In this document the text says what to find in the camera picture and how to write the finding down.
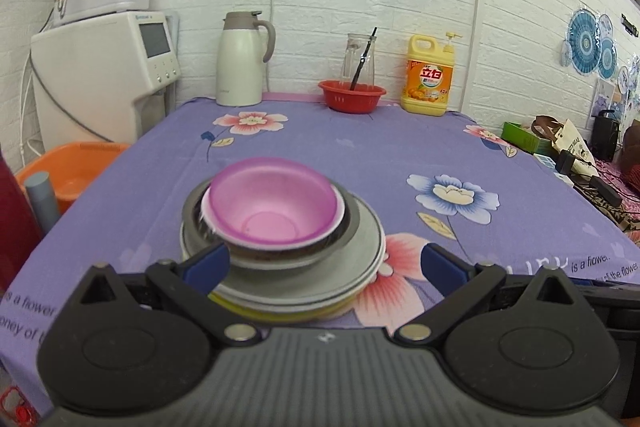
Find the yellow detergent pump bottle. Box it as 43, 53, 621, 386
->
400, 31, 464, 117

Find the orange plastic basin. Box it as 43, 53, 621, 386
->
14, 141, 132, 214

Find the white water dispenser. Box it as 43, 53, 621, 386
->
30, 10, 181, 154

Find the white thermos jug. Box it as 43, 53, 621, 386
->
215, 10, 277, 107

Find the black power adapter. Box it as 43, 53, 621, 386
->
589, 174, 624, 208

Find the purple plastic bowl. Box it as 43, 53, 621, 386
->
208, 158, 339, 250

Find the small white box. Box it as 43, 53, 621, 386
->
531, 151, 560, 174

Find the black speaker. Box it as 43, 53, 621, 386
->
591, 109, 622, 162

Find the white wall cable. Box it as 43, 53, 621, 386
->
267, 0, 285, 94

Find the stainless steel bowl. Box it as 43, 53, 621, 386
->
180, 179, 362, 274

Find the wall photo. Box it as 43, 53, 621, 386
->
592, 79, 617, 118

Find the red patterned object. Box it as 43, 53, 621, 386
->
0, 384, 41, 427

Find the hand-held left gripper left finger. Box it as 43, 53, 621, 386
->
80, 241, 261, 348

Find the plain white plate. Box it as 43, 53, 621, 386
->
212, 257, 384, 315

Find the grey cylinder bottle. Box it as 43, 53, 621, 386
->
24, 171, 62, 234

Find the blue round wall decoration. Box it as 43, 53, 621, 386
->
566, 7, 601, 76
597, 14, 621, 80

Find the grey hose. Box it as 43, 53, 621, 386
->
27, 54, 126, 144

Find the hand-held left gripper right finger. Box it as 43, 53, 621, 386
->
392, 243, 576, 344

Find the black straw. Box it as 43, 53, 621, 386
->
349, 26, 379, 91

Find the dark red object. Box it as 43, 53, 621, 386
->
0, 151, 45, 294

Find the clear glass pitcher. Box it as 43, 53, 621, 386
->
341, 33, 377, 86

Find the red plastic basket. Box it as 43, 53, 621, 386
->
318, 79, 388, 114

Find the green cardboard box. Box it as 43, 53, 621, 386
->
501, 121, 555, 156

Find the purple floral tablecloth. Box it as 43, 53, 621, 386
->
0, 96, 640, 390

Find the yellow plate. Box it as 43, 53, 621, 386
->
209, 291, 354, 324

